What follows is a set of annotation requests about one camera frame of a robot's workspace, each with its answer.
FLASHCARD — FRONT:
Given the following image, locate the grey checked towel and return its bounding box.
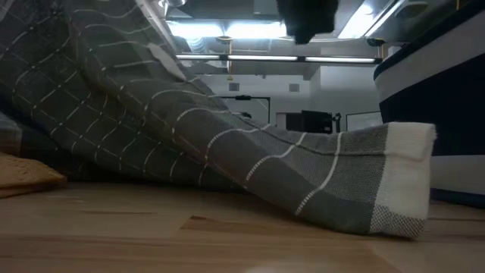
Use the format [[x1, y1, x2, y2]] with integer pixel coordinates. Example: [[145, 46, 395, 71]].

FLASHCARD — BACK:
[[0, 0, 437, 240]]

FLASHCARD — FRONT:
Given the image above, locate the mustard yellow towel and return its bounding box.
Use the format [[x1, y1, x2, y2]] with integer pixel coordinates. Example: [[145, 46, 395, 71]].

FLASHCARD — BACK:
[[0, 151, 69, 199]]

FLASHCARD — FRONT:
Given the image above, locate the long LED light bar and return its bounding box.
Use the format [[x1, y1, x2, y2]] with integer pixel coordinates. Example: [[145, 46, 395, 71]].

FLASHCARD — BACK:
[[174, 53, 383, 65]]

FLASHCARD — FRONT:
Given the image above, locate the black computer monitor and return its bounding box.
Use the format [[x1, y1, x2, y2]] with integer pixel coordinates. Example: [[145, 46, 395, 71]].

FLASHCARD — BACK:
[[302, 110, 334, 134]]

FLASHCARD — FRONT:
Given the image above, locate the whiteboard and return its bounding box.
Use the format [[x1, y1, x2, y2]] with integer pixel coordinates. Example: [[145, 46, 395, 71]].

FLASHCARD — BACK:
[[345, 111, 383, 132]]

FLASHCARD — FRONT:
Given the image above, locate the navy and white fabric basket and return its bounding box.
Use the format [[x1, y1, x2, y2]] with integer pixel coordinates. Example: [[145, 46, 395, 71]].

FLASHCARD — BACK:
[[373, 0, 485, 209]]

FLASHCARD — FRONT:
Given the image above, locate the black background station frame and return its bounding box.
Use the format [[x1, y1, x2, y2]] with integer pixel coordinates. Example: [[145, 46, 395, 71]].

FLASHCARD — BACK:
[[219, 95, 272, 125]]

